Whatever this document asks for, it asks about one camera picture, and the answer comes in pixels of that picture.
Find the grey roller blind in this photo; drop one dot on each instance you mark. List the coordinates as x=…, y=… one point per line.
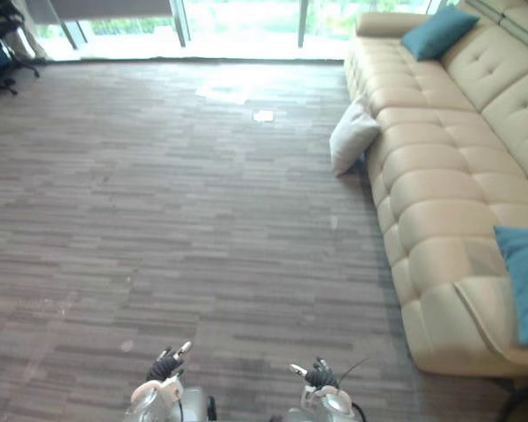
x=105, y=8

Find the teal square cushion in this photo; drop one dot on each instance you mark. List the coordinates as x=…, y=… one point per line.
x=440, y=31
x=527, y=281

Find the white paper scrap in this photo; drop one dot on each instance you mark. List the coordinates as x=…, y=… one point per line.
x=263, y=115

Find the beige tufted leather sofa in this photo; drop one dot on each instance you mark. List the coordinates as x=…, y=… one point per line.
x=440, y=176

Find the beige curtain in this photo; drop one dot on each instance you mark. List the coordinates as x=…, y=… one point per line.
x=26, y=44

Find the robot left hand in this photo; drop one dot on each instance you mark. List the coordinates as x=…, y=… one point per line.
x=163, y=365

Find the dark window frame post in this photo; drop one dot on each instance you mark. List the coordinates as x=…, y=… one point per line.
x=303, y=22
x=70, y=34
x=179, y=22

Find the black office chair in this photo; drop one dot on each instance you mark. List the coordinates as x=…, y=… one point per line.
x=4, y=31

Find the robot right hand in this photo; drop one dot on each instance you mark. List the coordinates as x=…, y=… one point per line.
x=320, y=376

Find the light grey cushion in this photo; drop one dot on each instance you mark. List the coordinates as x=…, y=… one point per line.
x=351, y=137

